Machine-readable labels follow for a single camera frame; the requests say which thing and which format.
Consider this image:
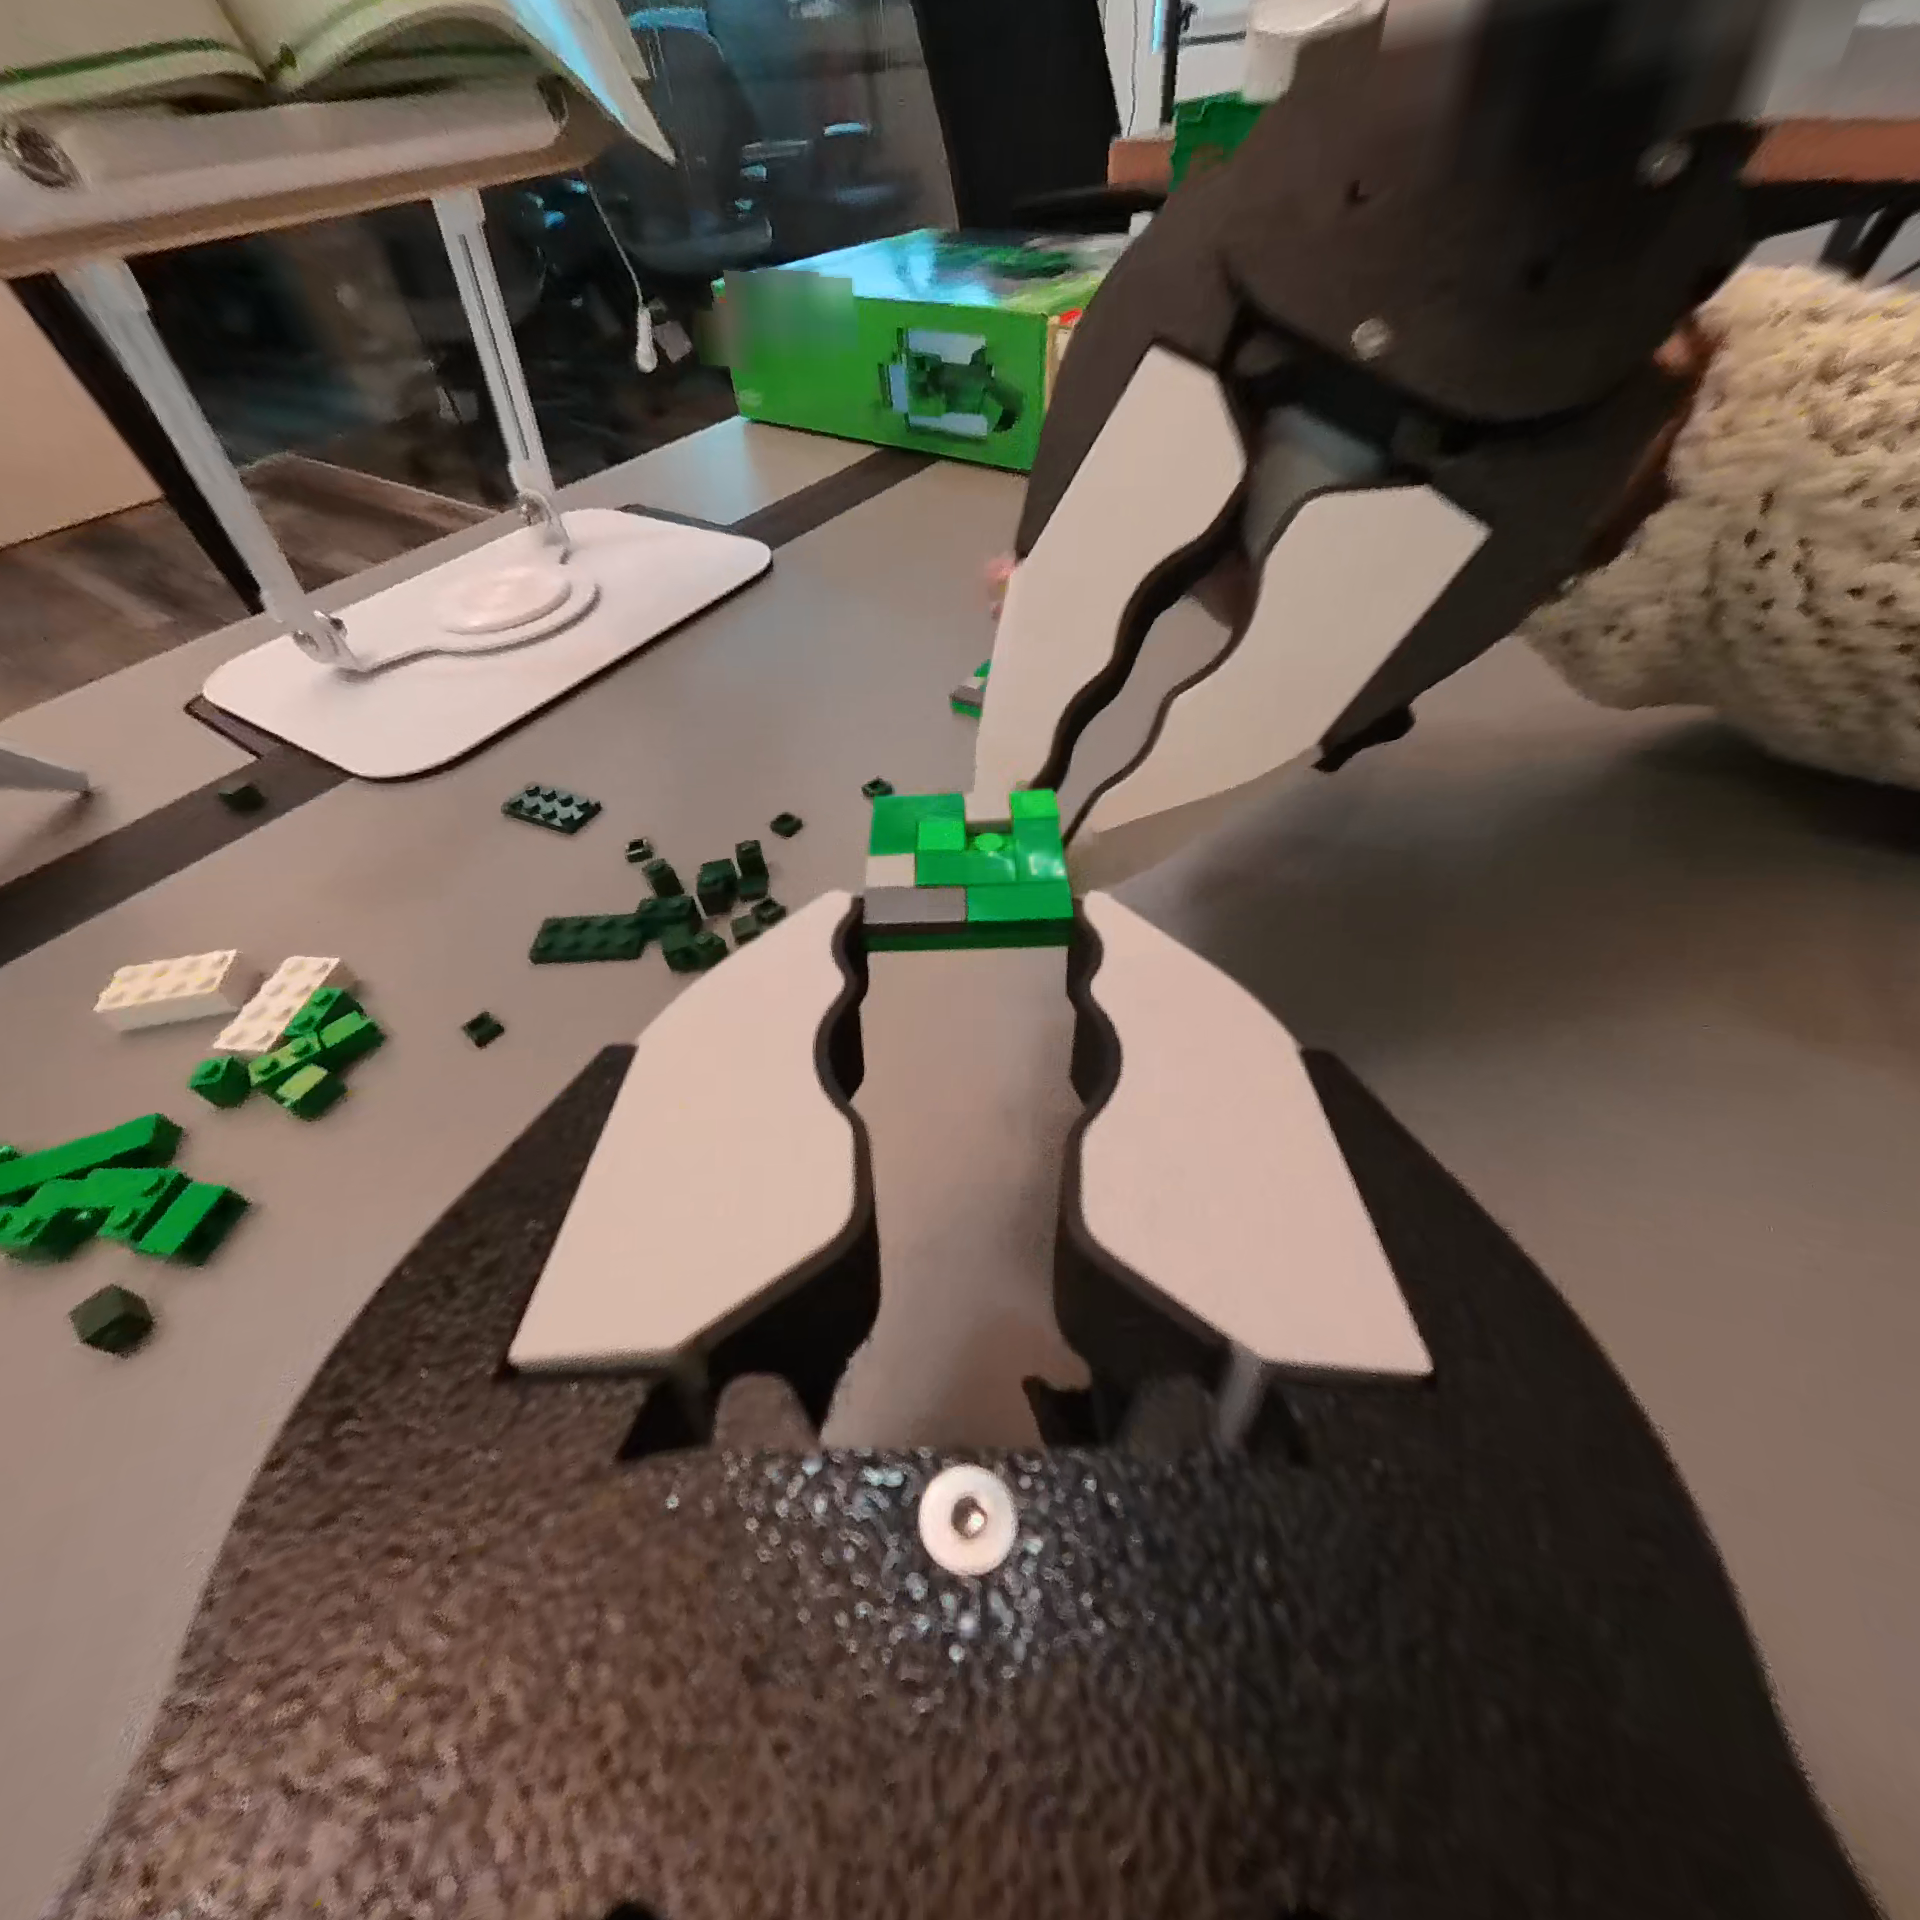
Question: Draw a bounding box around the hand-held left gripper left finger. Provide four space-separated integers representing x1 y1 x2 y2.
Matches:
508 886 880 1449

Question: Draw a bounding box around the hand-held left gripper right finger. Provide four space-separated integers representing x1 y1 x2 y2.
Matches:
1057 886 1436 1454

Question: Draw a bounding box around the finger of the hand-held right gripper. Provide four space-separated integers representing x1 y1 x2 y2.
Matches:
971 344 1250 825
1067 482 1492 884

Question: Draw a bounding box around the green lego panel with studs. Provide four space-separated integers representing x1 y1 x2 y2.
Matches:
861 785 1076 954

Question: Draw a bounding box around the white lego brick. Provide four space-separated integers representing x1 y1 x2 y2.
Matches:
93 949 248 1037
214 952 356 1053

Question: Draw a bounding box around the green lego box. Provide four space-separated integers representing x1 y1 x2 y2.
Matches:
718 228 1144 474

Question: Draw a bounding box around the pile of green lego bricks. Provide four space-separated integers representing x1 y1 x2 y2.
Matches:
0 986 387 1266

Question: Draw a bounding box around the lego instruction booklet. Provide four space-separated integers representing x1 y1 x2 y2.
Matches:
0 0 676 167

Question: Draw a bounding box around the green plastic crate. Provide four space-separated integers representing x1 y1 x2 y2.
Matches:
1171 88 1264 191

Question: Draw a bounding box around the pile of dark green pieces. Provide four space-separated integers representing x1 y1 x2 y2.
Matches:
217 773 806 1052

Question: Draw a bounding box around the black partition panel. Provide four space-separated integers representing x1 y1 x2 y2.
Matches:
908 0 1128 232

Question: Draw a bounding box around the group of black office chairs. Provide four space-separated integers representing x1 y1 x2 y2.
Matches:
496 0 932 453

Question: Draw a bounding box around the white book stand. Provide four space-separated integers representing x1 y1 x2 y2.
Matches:
0 76 777 783

